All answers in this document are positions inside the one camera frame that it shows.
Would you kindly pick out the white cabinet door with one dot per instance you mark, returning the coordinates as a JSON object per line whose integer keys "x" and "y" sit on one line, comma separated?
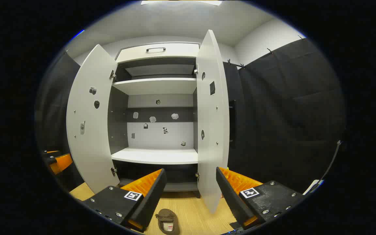
{"x": 212, "y": 147}
{"x": 90, "y": 137}

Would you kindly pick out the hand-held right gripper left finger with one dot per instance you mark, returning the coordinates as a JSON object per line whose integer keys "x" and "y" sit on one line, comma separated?
{"x": 152, "y": 199}

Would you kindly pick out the white cabinet drawer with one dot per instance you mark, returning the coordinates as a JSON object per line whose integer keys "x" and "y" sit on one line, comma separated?
{"x": 181, "y": 50}

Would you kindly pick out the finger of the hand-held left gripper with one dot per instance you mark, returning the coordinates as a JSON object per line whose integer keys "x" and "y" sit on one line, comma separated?
{"x": 52, "y": 152}
{"x": 62, "y": 161}

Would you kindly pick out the white shoe cabinet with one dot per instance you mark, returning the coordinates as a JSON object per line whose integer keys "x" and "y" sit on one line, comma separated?
{"x": 157, "y": 86}

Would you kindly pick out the brown fuzzy shoe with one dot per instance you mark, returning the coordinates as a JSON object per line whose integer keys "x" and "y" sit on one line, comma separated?
{"x": 166, "y": 216}

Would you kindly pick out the black backdrop cloth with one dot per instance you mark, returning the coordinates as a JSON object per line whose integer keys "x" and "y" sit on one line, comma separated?
{"x": 289, "y": 114}

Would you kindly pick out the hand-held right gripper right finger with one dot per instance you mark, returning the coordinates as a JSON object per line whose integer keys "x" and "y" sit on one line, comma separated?
{"x": 230, "y": 199}

